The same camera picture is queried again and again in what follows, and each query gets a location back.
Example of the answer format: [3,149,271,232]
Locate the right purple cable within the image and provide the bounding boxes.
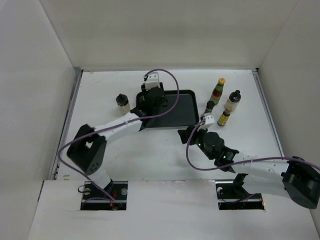
[186,119,320,204]

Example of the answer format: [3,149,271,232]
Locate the small yellow-label bottle right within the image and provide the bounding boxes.
[217,106,233,127]

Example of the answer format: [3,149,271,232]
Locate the white shaker black cap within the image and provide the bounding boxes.
[224,89,242,112]
[115,93,131,115]

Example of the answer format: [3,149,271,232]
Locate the right aluminium table rail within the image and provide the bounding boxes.
[251,69,285,157]

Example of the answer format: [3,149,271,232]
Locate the tall green sauce bottle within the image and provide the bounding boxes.
[210,78,226,105]

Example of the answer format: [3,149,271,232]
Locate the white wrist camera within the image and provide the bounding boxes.
[143,71,161,91]
[199,112,215,130]

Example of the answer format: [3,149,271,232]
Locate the white shaker black cap right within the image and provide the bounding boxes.
[224,89,242,112]

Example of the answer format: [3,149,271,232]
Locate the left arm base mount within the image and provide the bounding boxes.
[77,181,129,211]

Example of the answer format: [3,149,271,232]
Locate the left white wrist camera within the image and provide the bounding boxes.
[143,71,161,91]

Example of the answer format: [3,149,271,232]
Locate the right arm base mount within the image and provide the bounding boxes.
[215,173,265,211]

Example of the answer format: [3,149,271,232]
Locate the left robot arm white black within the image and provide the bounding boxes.
[66,82,167,201]

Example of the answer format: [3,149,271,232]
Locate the small dark spice jar right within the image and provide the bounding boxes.
[204,100,216,114]

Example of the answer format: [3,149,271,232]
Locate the left aluminium table rail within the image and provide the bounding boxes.
[48,67,84,180]

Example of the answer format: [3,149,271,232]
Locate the aluminium table rail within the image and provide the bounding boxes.
[48,67,84,180]
[251,69,285,157]

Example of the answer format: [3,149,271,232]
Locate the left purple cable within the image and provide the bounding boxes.
[57,68,180,210]

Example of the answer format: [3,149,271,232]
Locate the black plastic tray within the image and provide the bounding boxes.
[146,89,199,129]

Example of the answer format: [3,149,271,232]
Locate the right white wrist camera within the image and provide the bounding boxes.
[199,112,215,130]

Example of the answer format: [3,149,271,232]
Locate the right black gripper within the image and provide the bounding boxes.
[177,123,215,160]

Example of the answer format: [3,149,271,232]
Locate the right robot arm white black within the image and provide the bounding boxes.
[178,126,320,210]

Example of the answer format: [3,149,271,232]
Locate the purple cable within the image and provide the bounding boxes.
[186,119,320,204]
[57,68,180,210]

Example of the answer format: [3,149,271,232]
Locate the white shaker black cap left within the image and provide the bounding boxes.
[115,93,131,115]

